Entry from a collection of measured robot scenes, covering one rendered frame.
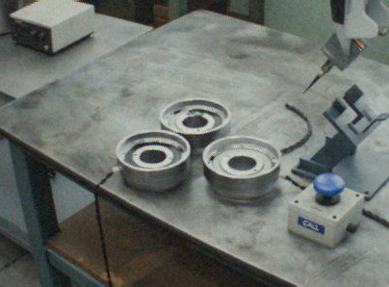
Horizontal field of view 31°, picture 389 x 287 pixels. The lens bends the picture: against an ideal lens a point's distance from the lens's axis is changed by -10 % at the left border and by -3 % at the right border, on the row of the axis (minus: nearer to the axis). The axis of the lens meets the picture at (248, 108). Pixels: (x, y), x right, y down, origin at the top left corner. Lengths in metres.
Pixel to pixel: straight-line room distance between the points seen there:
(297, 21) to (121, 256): 1.81
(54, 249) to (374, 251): 0.65
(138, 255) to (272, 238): 0.42
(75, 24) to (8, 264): 0.80
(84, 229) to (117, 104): 0.27
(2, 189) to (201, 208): 1.21
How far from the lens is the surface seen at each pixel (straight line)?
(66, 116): 1.22
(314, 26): 2.89
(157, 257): 1.29
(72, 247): 1.33
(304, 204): 0.92
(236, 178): 0.98
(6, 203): 2.06
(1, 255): 2.22
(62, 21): 1.73
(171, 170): 1.00
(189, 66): 1.35
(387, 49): 2.75
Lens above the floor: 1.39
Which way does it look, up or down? 29 degrees down
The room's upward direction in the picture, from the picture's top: 1 degrees clockwise
